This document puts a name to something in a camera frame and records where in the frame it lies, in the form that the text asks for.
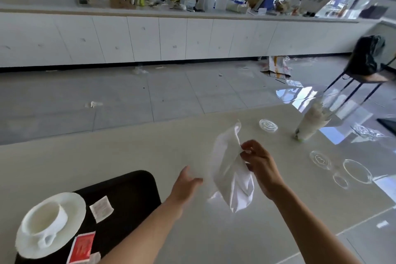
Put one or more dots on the white cabinet row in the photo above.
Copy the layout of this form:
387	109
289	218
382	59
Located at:
173	39

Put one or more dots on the black serving tray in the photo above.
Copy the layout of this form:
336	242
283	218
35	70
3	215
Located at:
130	205

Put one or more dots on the clear glass cup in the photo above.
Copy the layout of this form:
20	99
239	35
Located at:
355	172

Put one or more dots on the person's right fingers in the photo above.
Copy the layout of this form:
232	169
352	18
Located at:
250	152

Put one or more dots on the crumpled clear plastic wrap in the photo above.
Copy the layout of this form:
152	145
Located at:
368	131

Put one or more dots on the person's left forearm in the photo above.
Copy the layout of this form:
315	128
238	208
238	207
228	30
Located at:
145	233

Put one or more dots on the plastic cup with milky drink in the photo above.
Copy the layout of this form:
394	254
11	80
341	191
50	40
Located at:
311	123

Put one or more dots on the person's left hand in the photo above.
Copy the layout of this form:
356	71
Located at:
182	191

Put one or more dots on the small white packet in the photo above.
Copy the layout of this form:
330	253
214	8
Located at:
93	258

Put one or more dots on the white saucer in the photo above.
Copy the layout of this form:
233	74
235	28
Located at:
72	214

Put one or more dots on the person's right forearm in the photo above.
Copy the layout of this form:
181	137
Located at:
309	229

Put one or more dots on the red packet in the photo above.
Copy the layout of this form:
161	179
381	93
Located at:
82	246

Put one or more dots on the ridged clear plastic lid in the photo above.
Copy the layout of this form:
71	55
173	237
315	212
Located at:
268	125

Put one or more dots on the white plastic container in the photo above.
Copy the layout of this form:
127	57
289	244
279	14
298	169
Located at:
205	0
221	0

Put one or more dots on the white ceramic cup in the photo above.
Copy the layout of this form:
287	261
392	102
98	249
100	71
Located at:
43	219

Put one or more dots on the black bag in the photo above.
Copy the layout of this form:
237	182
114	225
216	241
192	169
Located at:
366	55

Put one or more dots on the white sugar packet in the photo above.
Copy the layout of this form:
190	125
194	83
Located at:
101	208

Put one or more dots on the person's left thumb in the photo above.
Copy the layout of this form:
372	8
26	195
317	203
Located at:
197	181

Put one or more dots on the clear plastic litter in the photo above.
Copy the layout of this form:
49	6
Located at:
139	70

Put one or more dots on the crumpled white tissue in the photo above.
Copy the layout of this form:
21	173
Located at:
93	104

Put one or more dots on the person's right hand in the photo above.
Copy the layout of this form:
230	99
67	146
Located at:
264	169

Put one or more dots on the wooden chair with black legs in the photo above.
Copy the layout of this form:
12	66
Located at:
360	81

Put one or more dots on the flat clear plastic lid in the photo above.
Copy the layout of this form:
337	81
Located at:
320	159

